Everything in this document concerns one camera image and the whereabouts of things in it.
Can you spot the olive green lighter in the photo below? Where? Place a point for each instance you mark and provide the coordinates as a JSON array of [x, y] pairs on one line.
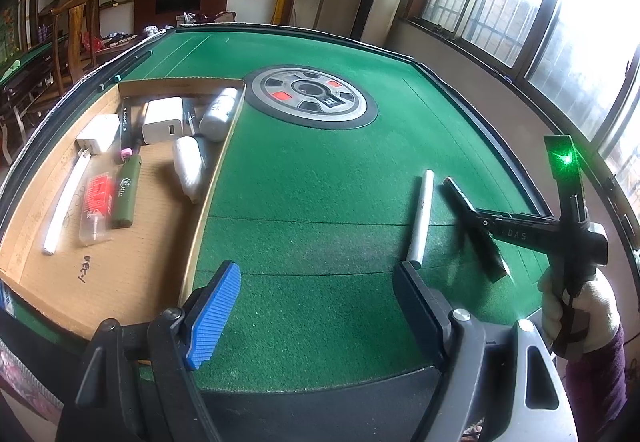
[[126, 194]]

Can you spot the black rectangular bar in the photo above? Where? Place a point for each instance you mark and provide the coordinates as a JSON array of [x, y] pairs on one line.
[[477, 232]]

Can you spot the small pink object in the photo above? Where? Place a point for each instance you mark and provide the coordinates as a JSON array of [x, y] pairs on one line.
[[125, 153]]

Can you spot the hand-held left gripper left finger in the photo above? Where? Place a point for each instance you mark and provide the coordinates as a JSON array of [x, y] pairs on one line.
[[215, 312]]

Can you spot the person's right forearm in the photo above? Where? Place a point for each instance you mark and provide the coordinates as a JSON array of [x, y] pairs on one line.
[[600, 387]]

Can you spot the white pen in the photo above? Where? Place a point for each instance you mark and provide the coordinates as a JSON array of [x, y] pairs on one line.
[[65, 207], [420, 217]]

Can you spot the red bag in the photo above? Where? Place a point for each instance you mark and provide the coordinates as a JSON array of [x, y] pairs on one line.
[[92, 42]]

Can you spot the round grey table console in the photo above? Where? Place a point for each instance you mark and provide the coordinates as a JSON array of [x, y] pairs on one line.
[[312, 96]]

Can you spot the white tapered bottle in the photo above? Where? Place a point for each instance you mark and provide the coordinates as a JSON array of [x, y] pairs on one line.
[[189, 167]]

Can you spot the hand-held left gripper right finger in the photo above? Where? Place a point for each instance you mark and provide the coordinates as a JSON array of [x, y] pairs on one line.
[[415, 307]]

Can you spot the person's right hand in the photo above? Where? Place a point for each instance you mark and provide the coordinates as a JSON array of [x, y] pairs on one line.
[[600, 317]]

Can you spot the white cylindrical bottle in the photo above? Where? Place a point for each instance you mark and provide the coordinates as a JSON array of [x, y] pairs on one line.
[[219, 114]]

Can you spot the white cube charger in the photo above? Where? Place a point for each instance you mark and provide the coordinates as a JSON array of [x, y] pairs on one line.
[[162, 121]]

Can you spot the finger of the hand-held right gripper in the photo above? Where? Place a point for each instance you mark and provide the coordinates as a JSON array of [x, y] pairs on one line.
[[525, 236], [515, 214]]

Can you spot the wooden chair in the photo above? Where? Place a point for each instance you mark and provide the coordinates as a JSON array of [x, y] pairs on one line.
[[75, 39]]

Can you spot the black printed box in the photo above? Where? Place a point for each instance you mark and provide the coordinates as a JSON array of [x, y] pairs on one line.
[[131, 119]]

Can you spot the black green tile pusher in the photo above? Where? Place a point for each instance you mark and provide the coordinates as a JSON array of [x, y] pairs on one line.
[[125, 69]]

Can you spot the white charger with prongs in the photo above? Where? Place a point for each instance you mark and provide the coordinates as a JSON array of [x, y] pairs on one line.
[[98, 134]]

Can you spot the cardboard box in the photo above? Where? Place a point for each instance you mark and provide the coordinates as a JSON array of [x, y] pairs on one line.
[[140, 262]]

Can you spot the green mahjong table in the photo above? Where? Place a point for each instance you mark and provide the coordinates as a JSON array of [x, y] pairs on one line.
[[30, 64]]

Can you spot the cluttered bags pile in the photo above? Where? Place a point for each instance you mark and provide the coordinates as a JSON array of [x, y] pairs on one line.
[[205, 18]]

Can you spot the large window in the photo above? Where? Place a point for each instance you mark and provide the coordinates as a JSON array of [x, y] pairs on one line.
[[540, 12]]

